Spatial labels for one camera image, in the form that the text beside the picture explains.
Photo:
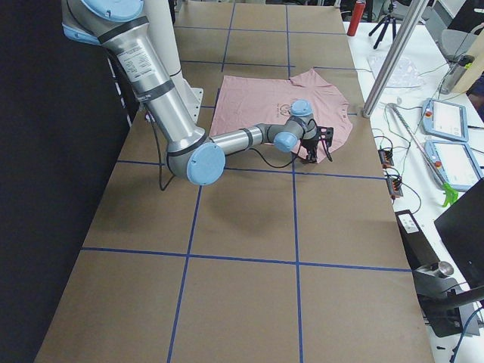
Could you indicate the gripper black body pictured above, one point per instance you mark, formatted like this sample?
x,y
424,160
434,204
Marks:
x,y
309,145

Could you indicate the pink Snoopy t-shirt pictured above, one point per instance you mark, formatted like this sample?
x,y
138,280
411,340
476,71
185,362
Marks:
x,y
245,102

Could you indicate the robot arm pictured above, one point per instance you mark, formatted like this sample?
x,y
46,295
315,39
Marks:
x,y
140,36

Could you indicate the upper orange connector box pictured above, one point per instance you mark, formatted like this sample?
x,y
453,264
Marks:
x,y
385,157

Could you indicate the orange connector box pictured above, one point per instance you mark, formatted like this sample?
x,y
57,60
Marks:
x,y
385,157
394,185

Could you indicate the lower orange connector box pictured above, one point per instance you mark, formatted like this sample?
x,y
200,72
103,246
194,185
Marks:
x,y
394,185

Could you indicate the clear plastic bag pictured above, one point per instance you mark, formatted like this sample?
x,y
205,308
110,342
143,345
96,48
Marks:
x,y
404,75

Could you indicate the upper teach pendant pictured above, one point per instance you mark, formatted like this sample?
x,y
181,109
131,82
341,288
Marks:
x,y
445,120

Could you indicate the teach pendant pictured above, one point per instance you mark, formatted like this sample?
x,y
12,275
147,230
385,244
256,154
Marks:
x,y
455,162
445,120

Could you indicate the lower teach pendant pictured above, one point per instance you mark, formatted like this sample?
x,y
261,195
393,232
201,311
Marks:
x,y
455,162

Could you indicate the black box with label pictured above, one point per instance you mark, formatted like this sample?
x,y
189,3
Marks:
x,y
417,248

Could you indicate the green-tipped grabber stick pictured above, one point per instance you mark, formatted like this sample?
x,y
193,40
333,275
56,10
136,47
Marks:
x,y
451,195

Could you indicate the red bottle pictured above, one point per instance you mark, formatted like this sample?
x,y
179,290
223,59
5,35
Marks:
x,y
357,13

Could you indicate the black tripod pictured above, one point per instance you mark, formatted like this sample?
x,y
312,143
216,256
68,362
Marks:
x,y
383,25

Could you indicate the black monitor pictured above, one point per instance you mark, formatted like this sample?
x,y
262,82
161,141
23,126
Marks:
x,y
461,230

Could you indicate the metal cylinder on stand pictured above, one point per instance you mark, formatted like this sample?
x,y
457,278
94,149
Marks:
x,y
440,269

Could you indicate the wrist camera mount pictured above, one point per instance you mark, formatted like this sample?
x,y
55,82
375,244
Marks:
x,y
325,134

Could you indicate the aluminium frame post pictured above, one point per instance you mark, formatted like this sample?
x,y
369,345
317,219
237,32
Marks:
x,y
415,11

